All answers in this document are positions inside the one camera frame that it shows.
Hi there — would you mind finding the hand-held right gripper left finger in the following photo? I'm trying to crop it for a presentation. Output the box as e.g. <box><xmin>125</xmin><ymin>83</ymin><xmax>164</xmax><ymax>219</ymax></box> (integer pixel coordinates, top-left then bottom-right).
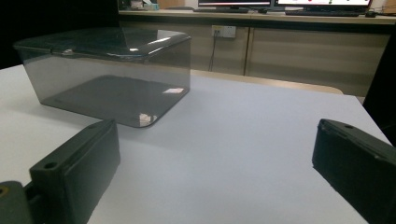
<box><xmin>29</xmin><ymin>119</ymin><xmax>121</xmax><ymax>224</ymax></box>

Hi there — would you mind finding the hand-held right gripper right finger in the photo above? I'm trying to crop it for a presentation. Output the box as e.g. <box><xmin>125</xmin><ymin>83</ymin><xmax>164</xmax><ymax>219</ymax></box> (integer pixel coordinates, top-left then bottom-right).
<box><xmin>312</xmin><ymin>119</ymin><xmax>396</xmax><ymax>224</ymax></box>

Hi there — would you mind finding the smoky transparent lidded plastic box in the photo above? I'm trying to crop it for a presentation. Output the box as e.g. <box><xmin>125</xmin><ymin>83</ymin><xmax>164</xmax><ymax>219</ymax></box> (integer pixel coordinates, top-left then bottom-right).
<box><xmin>12</xmin><ymin>27</ymin><xmax>191</xmax><ymax>129</ymax></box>

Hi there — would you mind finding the black curtain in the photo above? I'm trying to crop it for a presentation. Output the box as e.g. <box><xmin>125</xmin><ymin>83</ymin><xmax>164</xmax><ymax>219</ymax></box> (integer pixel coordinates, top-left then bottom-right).
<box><xmin>362</xmin><ymin>31</ymin><xmax>396</xmax><ymax>146</ymax></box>
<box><xmin>0</xmin><ymin>0</ymin><xmax>120</xmax><ymax>70</ymax></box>

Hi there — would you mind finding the long wooden desk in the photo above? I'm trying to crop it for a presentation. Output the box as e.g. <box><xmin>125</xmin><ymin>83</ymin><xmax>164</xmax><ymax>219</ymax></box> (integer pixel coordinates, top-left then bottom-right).
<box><xmin>118</xmin><ymin>8</ymin><xmax>396</xmax><ymax>97</ymax></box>

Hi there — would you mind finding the black keyboard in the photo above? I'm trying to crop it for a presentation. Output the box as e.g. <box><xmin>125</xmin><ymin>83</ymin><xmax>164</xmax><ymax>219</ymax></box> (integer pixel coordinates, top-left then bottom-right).
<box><xmin>192</xmin><ymin>7</ymin><xmax>250</xmax><ymax>14</ymax></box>
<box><xmin>284</xmin><ymin>10</ymin><xmax>361</xmax><ymax>18</ymax></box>

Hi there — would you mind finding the brown cardboard box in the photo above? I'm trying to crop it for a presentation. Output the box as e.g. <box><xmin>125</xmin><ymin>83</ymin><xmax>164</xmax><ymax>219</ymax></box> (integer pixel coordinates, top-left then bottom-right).
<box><xmin>157</xmin><ymin>0</ymin><xmax>187</xmax><ymax>10</ymax></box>
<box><xmin>382</xmin><ymin>0</ymin><xmax>396</xmax><ymax>15</ymax></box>

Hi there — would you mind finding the computer monitor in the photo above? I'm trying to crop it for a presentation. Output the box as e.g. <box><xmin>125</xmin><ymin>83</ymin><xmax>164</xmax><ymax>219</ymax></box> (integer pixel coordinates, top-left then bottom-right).
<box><xmin>274</xmin><ymin>0</ymin><xmax>374</xmax><ymax>9</ymax></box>

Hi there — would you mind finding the black power cable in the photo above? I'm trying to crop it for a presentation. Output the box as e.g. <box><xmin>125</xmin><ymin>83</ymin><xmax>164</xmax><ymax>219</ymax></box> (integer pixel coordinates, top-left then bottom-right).
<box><xmin>208</xmin><ymin>32</ymin><xmax>219</xmax><ymax>73</ymax></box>

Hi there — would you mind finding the white wall socket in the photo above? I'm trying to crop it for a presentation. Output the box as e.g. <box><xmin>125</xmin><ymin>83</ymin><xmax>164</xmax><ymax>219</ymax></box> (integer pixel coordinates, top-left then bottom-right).
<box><xmin>211</xmin><ymin>25</ymin><xmax>237</xmax><ymax>39</ymax></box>

